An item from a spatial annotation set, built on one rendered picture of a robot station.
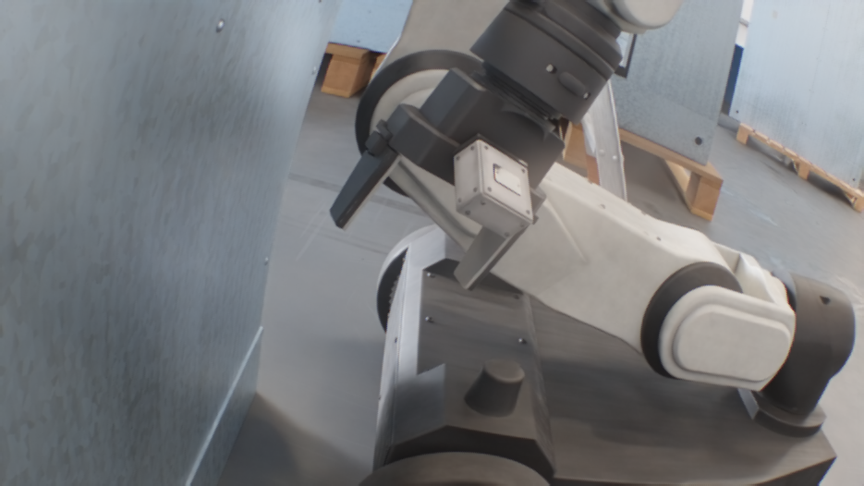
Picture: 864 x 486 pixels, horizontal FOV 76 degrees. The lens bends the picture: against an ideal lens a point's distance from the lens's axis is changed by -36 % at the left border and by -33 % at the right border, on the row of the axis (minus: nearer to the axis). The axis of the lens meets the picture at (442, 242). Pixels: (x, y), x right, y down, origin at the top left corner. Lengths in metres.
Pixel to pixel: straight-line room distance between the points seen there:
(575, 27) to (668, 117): 2.16
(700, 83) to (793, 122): 3.91
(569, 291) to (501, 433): 0.19
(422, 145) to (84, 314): 0.27
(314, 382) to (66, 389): 0.74
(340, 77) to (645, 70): 1.02
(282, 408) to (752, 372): 0.59
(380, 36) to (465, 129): 2.13
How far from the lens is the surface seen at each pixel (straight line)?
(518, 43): 0.49
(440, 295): 0.91
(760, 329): 0.83
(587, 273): 0.78
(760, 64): 6.49
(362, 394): 1.04
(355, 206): 0.51
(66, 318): 0.32
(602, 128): 1.88
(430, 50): 0.71
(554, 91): 0.49
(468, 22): 0.71
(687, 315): 0.78
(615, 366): 0.93
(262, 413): 0.94
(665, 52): 2.61
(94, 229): 0.33
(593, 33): 0.50
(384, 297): 1.10
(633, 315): 0.81
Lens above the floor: 0.56
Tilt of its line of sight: 21 degrees down
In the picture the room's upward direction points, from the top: 17 degrees clockwise
